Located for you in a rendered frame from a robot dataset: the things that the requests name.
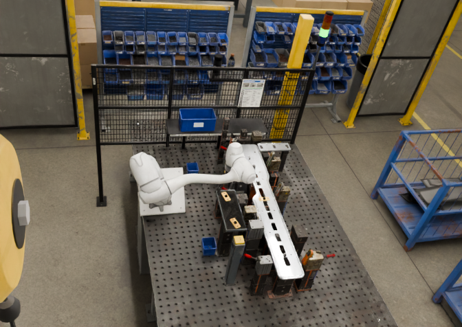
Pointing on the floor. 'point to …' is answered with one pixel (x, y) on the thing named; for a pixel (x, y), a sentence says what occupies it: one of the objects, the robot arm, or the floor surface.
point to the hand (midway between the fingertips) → (227, 190)
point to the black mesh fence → (185, 105)
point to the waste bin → (358, 77)
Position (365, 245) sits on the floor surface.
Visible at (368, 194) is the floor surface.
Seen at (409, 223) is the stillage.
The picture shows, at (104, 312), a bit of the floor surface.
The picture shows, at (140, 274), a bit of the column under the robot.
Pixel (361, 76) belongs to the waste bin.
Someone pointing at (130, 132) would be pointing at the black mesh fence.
